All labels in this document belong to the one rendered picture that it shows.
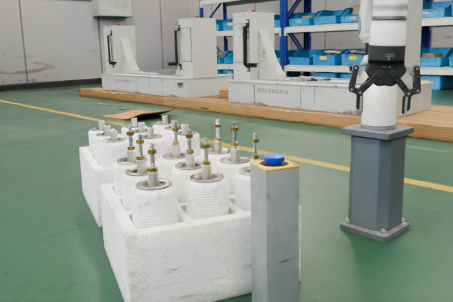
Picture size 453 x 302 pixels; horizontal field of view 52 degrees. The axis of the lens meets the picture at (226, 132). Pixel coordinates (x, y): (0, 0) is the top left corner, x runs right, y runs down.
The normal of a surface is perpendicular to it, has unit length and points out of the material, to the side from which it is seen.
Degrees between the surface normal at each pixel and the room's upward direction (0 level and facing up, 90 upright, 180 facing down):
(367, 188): 90
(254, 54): 90
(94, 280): 0
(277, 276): 90
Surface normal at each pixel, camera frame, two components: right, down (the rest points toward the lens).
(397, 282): -0.03, -0.98
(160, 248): 0.38, 0.15
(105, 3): 0.69, 0.11
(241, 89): -0.73, 0.14
